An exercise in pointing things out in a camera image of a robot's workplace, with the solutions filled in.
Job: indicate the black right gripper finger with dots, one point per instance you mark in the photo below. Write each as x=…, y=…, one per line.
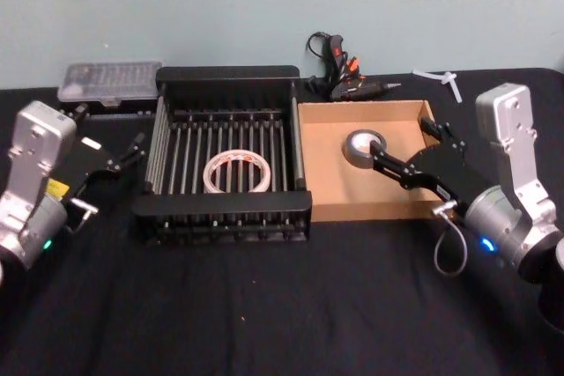
x=432, y=127
x=392, y=164

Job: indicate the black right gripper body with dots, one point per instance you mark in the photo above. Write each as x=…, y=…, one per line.
x=447, y=169

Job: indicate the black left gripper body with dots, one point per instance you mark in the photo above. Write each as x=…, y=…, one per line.
x=86, y=158

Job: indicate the white tape roll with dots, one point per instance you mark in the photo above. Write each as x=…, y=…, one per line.
x=211, y=178

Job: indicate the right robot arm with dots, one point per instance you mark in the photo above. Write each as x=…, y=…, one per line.
x=511, y=200

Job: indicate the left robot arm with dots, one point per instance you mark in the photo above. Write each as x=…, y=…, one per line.
x=31, y=164

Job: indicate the clear plastic case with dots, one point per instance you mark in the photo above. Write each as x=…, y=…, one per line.
x=110, y=81

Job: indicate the white three-armed plastic piece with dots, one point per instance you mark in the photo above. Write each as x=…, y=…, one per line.
x=449, y=81

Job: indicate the shallow brown cardboard tray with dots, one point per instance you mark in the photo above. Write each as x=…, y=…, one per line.
x=335, y=191

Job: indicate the black rack with steel bars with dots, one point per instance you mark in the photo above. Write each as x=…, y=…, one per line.
x=220, y=217

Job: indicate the black table cloth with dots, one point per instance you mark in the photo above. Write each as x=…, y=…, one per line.
x=229, y=314

